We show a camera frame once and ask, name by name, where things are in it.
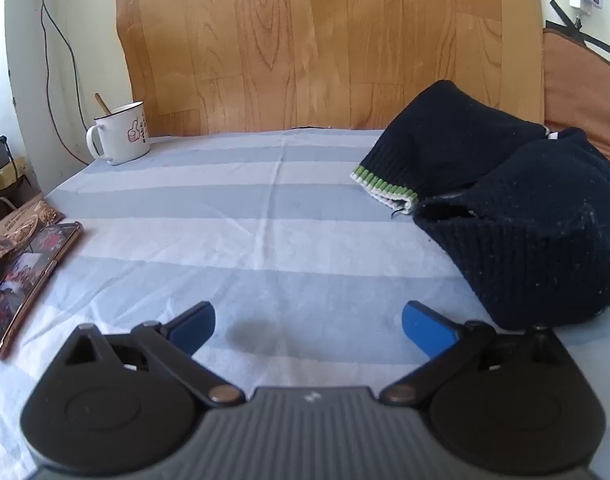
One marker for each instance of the brown perforated cushion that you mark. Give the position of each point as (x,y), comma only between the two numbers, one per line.
(580,90)

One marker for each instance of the black tape strip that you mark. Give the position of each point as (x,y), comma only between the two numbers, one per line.
(582,27)
(560,26)

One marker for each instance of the brown snack packet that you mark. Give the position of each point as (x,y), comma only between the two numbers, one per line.
(20,225)

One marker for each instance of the tan cardboard box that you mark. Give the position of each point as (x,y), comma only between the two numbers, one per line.
(10,185)

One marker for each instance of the wooden stick in mug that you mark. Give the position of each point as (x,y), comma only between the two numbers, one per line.
(102,104)

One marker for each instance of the wood grain board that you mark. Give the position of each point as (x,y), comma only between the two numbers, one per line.
(310,40)

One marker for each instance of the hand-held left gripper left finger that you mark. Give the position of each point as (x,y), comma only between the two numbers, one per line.
(196,329)

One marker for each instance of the blue white striped sheet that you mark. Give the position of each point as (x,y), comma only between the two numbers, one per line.
(265,220)

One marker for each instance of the white enamel mug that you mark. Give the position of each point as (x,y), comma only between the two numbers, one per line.
(122,135)

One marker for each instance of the navy knit sweater green trim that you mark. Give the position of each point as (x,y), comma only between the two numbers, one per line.
(525,220)

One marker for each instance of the smartphone with rose gold case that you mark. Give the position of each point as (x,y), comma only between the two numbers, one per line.
(22,285)

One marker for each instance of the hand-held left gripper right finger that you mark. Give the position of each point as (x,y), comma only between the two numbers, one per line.
(424,329)

